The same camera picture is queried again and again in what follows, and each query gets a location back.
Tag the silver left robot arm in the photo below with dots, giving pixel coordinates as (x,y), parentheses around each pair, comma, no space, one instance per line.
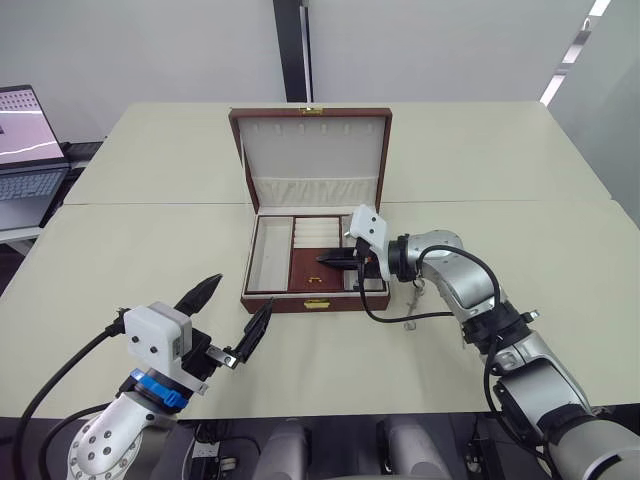
(107,440)

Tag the grey rounded shape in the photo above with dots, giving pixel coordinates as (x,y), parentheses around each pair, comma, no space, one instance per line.
(415,450)
(285,450)

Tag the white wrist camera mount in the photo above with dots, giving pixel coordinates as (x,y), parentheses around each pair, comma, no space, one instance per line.
(150,332)
(369,225)

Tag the black wall pillar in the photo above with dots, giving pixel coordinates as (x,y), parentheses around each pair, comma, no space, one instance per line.
(295,50)

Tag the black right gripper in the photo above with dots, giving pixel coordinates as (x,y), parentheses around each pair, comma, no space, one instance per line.
(364,257)

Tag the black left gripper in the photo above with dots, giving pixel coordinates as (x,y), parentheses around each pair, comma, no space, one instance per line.
(200,357)

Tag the brown jewelry box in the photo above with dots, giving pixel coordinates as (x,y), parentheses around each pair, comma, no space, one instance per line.
(310,150)

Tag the grey laptop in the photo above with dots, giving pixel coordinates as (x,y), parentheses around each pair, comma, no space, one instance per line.
(25,150)

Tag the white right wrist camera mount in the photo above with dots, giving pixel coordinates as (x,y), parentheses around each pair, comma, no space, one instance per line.
(369,225)

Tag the cream compartment tray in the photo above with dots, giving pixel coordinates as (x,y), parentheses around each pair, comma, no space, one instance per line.
(270,255)

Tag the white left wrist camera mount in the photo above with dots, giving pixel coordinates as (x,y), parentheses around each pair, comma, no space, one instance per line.
(150,332)

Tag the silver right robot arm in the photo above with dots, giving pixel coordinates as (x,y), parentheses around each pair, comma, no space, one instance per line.
(465,282)

